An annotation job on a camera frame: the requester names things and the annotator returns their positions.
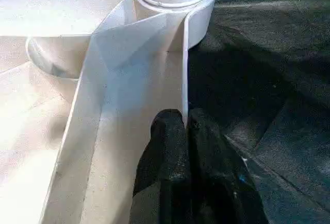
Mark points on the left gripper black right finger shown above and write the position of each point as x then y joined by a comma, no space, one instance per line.
219,188

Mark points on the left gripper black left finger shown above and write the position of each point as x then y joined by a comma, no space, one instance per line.
165,172

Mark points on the white plastic table top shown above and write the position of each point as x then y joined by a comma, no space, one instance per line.
64,79

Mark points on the black mat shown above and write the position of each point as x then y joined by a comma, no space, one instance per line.
270,79

